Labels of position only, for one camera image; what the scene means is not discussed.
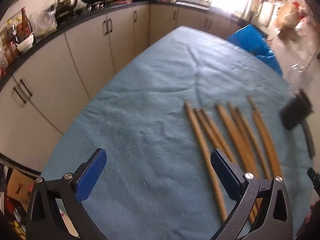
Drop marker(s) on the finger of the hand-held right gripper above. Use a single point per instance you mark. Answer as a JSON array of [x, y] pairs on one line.
[[313, 178]]

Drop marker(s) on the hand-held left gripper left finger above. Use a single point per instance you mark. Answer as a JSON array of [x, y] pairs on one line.
[[92, 175]]

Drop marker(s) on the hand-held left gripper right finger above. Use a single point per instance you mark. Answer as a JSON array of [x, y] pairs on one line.
[[225, 175]]

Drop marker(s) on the bunch of wooden chopsticks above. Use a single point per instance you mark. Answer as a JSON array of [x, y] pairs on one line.
[[202, 145]]

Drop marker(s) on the dark grey chopstick holder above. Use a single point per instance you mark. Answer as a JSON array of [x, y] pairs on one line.
[[296, 112]]

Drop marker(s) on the black phone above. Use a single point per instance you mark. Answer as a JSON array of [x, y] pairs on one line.
[[308, 140]]

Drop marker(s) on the cardboard box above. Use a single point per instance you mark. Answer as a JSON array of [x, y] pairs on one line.
[[20, 185]]

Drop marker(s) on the blue table cloth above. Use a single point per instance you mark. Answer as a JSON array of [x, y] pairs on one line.
[[150, 92]]

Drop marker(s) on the clear glass mug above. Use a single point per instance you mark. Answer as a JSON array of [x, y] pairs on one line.
[[298, 77]]

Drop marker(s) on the cream lower kitchen cabinets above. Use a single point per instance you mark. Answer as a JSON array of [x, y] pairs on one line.
[[50, 80]]

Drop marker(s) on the blue plastic bag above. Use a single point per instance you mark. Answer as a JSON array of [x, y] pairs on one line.
[[250, 42]]

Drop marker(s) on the white bowl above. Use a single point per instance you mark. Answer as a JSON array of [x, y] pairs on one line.
[[25, 45]]

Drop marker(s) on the pile of food packets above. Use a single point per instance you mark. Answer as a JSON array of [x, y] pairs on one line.
[[10, 50]]

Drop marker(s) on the black kitchen countertop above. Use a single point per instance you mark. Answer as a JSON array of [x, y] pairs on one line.
[[75, 21]]

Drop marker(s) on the clear plastic food bag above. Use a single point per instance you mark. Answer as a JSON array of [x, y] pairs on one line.
[[45, 25]]

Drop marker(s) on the bunch of hanging plastic bags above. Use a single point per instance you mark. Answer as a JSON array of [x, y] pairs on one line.
[[290, 20]]

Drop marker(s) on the brown glass bottle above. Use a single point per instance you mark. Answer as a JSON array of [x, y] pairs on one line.
[[25, 25]]

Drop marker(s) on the steel pot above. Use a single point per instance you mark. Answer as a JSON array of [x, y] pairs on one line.
[[67, 3]]

